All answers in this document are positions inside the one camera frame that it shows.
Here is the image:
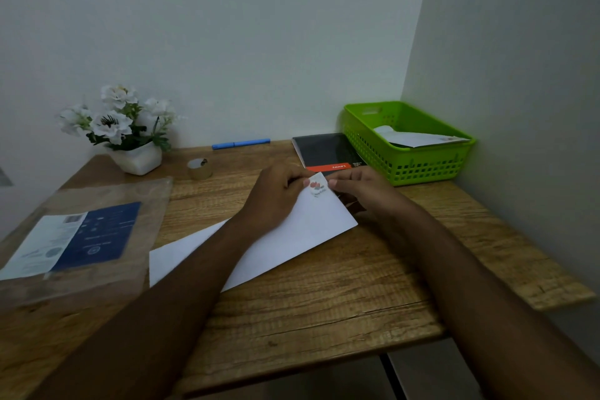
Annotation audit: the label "person's right hand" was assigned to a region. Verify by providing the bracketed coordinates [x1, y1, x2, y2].
[326, 166, 423, 239]

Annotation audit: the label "person's left hand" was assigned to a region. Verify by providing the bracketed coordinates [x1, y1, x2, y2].
[234, 162, 314, 239]

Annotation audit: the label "green plastic basket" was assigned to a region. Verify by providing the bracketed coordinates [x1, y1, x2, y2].
[341, 101, 477, 188]

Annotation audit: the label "person's right forearm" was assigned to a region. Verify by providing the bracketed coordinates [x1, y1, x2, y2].
[398, 214, 600, 400]

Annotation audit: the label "person's left forearm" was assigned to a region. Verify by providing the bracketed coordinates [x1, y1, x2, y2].
[27, 216, 263, 400]

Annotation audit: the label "blue pen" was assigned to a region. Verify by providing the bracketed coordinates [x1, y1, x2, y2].
[211, 137, 271, 151]

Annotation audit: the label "black notebook with red label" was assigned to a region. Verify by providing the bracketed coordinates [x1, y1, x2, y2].
[291, 132, 369, 174]

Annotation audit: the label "clear plastic sheet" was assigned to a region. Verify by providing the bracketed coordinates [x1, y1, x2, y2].
[0, 177, 174, 309]

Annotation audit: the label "white potted artificial flowers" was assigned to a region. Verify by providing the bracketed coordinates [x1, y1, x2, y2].
[57, 84, 186, 176]

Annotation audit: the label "blue and white leaflet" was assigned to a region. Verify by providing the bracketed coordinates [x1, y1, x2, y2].
[0, 201, 143, 282]

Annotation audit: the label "black table leg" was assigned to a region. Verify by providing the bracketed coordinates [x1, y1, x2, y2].
[380, 353, 408, 400]

